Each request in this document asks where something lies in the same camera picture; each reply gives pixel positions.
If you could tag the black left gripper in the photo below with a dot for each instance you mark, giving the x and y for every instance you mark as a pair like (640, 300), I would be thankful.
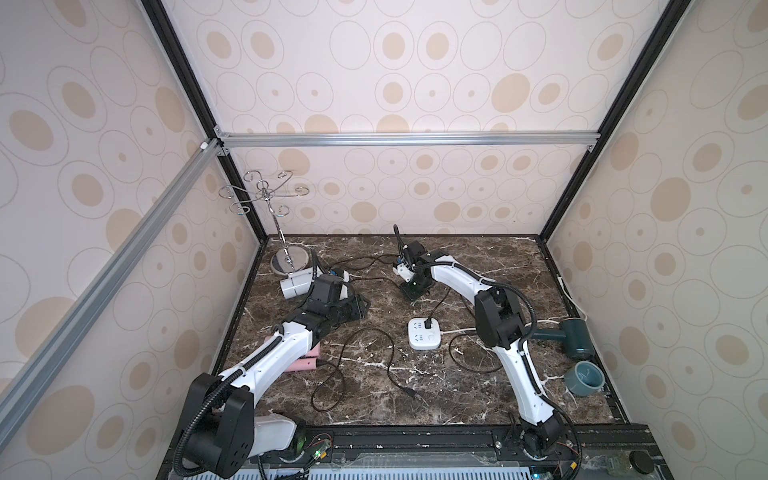
(358, 306)

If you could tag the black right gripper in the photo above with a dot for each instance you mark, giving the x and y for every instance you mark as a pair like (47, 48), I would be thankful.
(405, 257)

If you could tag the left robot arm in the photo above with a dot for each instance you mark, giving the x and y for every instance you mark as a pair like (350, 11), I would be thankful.
(218, 429)

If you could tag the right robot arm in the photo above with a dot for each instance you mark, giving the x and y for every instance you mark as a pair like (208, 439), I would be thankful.
(505, 320)

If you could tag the white blow dryer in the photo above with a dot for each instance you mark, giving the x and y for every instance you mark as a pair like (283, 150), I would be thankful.
(298, 283)

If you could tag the pink blow dryer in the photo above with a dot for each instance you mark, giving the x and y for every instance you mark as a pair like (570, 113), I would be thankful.
(306, 360)

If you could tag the green blow dryer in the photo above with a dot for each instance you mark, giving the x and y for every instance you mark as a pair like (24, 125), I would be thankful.
(574, 336)

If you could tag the white power strip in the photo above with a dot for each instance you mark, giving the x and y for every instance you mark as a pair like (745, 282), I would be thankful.
(424, 334)

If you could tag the chrome cup rack stand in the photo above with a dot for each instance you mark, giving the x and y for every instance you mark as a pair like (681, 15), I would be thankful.
(289, 258)

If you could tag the teal ceramic cup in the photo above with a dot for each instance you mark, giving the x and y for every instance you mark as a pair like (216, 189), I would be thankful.
(584, 379)

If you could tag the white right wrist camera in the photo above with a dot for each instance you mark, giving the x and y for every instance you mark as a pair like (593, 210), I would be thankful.
(402, 269)

